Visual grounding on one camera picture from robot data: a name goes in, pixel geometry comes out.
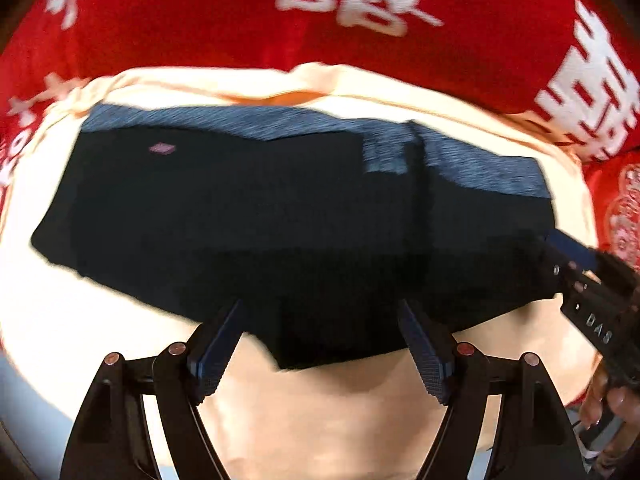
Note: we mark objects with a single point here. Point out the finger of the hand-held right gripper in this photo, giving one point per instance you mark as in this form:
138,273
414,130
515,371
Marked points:
572,249
560,277

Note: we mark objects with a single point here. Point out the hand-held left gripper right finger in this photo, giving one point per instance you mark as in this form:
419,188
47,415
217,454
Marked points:
425,355

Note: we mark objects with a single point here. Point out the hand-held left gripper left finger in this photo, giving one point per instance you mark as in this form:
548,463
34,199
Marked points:
220,355

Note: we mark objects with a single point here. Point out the black pants with blue stripe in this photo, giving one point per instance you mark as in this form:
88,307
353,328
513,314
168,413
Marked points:
300,240

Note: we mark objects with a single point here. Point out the person's right hand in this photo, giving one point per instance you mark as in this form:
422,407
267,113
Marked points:
620,405

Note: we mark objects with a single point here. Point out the red floral embroidered cushion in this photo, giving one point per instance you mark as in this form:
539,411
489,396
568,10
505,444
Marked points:
620,195

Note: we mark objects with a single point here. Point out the cream cloth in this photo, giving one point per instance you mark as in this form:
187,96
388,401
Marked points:
310,410

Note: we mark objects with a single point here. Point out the red printed blanket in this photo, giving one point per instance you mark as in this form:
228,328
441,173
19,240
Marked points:
200,20

